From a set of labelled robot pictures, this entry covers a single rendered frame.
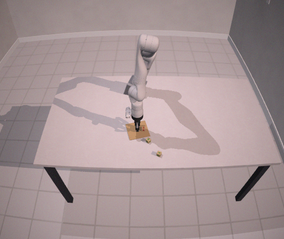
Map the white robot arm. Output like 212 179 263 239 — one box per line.
126 34 159 119

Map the brown square mat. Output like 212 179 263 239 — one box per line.
126 121 150 140

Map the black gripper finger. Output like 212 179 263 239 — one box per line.
135 121 141 132

